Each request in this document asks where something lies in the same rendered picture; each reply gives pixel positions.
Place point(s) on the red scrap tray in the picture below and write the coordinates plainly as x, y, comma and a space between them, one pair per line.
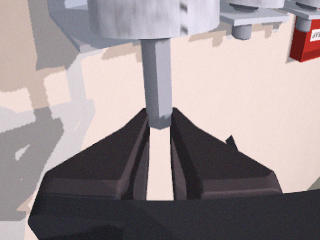
311, 45

